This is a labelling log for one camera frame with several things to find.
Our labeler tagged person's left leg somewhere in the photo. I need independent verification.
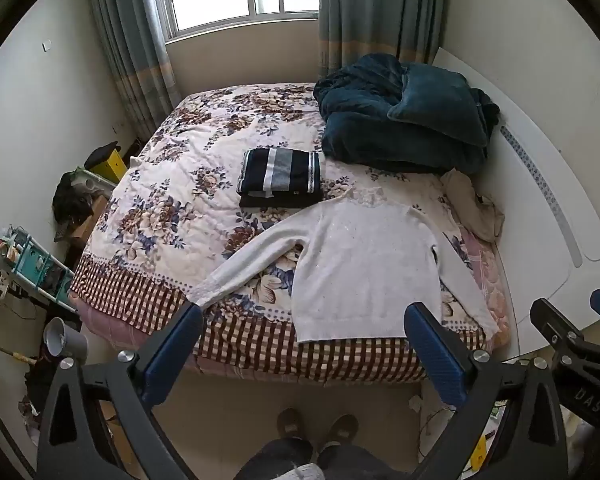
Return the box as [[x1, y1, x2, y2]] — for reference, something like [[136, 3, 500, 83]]
[[232, 437, 315, 480]]

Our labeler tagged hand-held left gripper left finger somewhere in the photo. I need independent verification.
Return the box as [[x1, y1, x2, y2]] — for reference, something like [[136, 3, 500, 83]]
[[36, 301, 204, 480]]

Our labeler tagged cardboard box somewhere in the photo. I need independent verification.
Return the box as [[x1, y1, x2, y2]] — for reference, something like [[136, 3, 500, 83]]
[[67, 195, 109, 241]]

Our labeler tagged person's shoe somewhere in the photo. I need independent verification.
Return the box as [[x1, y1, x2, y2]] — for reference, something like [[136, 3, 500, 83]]
[[276, 407, 306, 443], [325, 413, 359, 448]]

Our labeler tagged person's left shoe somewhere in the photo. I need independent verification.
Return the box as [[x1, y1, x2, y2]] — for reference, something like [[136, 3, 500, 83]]
[[276, 407, 306, 443]]

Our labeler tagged crumpled beige cloth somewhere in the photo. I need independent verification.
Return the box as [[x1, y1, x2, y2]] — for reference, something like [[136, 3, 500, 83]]
[[441, 169, 506, 243]]

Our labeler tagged white knit sweater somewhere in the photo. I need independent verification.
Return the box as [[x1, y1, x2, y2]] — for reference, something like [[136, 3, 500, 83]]
[[187, 186, 501, 345]]

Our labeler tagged dark teal plush blanket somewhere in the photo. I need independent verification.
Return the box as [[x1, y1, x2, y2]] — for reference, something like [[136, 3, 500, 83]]
[[313, 53, 502, 175]]

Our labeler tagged black bag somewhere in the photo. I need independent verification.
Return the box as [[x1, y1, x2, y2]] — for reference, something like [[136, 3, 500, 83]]
[[52, 170, 108, 243]]

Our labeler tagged person's right shoe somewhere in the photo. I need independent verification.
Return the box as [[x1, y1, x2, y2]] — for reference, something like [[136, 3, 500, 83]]
[[325, 413, 359, 448]]

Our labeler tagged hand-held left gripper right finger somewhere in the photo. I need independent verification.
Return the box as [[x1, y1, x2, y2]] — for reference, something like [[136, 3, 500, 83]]
[[403, 302, 571, 480]]

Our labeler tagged white bed headboard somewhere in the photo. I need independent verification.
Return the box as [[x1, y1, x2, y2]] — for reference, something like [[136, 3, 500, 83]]
[[432, 47, 600, 356]]

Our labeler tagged grey-green curtain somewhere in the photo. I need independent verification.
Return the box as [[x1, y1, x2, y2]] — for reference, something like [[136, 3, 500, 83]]
[[85, 0, 183, 143], [319, 0, 448, 78]]

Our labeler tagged grey cup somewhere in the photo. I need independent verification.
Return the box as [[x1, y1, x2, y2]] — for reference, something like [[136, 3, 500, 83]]
[[44, 316, 89, 361]]

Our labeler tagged yellow box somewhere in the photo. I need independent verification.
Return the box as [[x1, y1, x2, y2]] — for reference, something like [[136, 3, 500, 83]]
[[84, 141, 127, 186]]

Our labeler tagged folded dark striped sweater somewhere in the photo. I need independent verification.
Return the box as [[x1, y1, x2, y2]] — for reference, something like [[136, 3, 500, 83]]
[[236, 148, 326, 208]]

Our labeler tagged floral checked bed blanket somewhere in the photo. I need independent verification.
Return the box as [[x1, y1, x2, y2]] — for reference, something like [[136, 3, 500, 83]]
[[70, 82, 511, 386]]

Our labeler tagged teal storage rack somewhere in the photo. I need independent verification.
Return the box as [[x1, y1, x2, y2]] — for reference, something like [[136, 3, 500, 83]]
[[0, 225, 78, 313]]

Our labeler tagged small yellow object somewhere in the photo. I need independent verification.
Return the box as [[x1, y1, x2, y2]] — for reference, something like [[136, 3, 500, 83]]
[[470, 435, 489, 472]]

